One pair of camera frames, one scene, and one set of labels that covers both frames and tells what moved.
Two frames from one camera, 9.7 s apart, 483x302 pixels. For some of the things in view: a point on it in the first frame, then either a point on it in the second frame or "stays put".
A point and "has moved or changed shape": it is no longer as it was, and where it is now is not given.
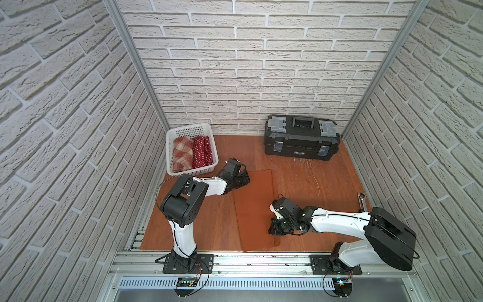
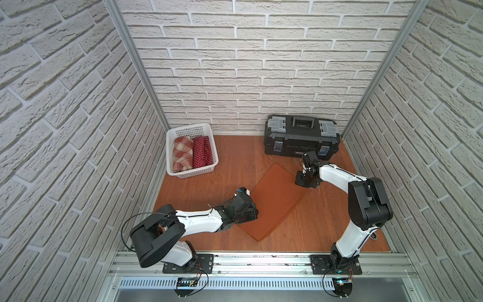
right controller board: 343,287 stays put
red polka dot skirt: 202,151 stays put
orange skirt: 253,201 has moved or changed shape
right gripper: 274,231 to 299,181
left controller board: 185,282 stays put
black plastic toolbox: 302,136 stays put
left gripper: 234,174 to 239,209
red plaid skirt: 183,154 stays put
